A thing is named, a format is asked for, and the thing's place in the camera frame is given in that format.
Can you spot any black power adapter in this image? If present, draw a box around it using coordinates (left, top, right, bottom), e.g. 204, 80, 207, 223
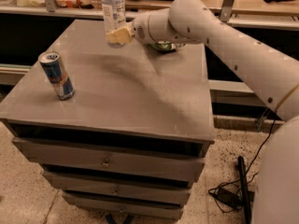
216, 188, 242, 208

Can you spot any black cable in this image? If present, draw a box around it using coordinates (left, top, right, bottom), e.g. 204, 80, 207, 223
207, 119, 278, 214

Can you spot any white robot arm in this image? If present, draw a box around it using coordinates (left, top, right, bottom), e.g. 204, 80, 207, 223
107, 0, 299, 224

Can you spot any green chip bag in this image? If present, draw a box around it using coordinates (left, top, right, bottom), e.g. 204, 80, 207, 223
150, 41, 184, 52

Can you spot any black metal stand leg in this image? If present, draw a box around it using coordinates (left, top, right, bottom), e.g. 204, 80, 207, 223
237, 156, 252, 224

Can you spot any wooden shelf bench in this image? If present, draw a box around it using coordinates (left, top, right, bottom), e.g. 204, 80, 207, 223
0, 0, 299, 31

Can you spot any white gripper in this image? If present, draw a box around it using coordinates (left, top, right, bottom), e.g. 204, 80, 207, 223
107, 8, 175, 44

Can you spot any Red Bull can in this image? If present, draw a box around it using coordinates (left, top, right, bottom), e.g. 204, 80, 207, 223
38, 51, 75, 100

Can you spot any clear plastic water bottle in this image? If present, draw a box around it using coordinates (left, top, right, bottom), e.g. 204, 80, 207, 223
101, 0, 126, 48

